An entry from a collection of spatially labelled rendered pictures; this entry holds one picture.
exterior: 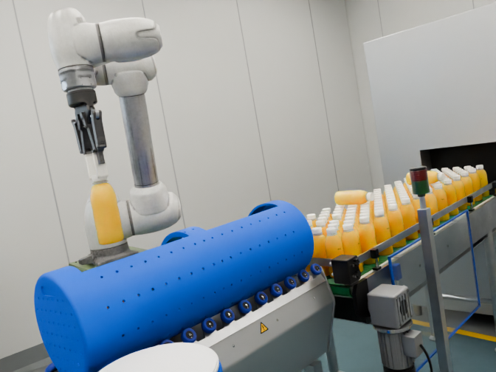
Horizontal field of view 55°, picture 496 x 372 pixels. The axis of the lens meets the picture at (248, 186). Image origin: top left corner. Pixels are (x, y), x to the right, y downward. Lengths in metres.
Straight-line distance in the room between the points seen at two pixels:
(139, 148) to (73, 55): 0.70
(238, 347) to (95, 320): 0.49
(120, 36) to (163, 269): 0.62
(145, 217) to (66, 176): 2.34
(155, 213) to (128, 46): 0.85
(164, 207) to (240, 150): 3.22
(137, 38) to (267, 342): 0.98
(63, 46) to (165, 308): 0.72
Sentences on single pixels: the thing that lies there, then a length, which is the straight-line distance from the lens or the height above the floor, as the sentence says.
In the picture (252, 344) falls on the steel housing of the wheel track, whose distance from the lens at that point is 1.52.
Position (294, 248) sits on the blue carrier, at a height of 1.09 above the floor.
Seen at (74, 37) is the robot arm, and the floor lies 1.80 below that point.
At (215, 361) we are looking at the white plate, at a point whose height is 1.04.
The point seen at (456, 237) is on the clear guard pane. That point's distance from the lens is 2.44.
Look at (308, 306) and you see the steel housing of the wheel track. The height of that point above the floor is 0.87.
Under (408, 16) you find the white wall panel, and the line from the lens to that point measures 6.27.
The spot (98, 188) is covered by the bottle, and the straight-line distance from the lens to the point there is 1.30.
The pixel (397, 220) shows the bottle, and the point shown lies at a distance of 2.14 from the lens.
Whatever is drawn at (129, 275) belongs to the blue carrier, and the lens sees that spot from 1.25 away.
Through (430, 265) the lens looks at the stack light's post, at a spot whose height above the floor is 0.88.
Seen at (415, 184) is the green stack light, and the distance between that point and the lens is 1.88.
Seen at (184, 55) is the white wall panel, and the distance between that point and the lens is 4.95.
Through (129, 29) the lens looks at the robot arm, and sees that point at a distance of 1.33.
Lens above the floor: 1.47
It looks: 5 degrees down
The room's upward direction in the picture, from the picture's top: 10 degrees counter-clockwise
